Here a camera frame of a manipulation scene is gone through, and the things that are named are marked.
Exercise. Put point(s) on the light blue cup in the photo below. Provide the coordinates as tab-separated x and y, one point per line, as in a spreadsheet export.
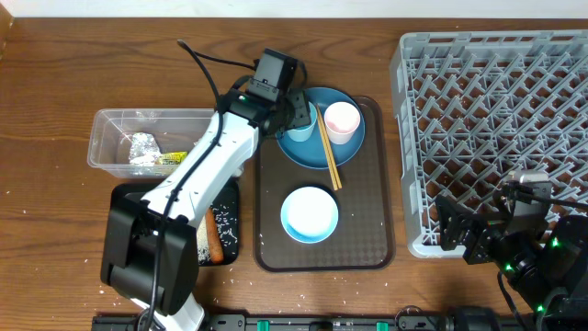
302	134

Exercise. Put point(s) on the light blue rice bowl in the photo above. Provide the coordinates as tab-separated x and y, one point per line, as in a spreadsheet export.
309	215

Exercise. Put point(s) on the pink cup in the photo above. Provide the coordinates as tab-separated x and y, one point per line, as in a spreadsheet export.
341	122

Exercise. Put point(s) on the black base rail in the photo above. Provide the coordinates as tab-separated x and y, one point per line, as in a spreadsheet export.
409	318

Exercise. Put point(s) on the spilled rice pile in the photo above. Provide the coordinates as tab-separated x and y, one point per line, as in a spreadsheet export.
225	249

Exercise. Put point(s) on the grey dishwasher rack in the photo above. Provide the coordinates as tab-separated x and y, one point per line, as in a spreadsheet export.
474	106

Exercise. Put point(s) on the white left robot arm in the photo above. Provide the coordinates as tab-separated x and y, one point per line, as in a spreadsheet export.
151	252

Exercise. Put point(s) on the black waste tray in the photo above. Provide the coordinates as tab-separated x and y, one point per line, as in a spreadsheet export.
229	197

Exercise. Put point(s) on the brown serving tray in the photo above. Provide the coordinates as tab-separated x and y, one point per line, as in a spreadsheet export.
363	237

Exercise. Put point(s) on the dark blue plate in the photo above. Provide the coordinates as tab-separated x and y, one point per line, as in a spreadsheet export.
310	153

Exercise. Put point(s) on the clear plastic waste bin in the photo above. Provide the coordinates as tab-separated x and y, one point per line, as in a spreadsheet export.
174	129

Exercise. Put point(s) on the silver yellow snack wrapper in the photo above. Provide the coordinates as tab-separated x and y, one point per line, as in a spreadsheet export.
147	159

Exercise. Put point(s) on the wooden chopstick right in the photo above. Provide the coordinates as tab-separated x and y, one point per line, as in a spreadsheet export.
331	156

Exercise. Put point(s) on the orange carrot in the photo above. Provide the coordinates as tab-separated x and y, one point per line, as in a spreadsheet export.
214	239

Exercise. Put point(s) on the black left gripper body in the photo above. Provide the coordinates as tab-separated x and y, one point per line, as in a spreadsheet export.
295	109

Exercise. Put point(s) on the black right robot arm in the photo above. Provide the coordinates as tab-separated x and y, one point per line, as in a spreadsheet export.
546	266

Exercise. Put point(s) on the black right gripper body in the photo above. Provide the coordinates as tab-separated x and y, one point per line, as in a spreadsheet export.
491	246

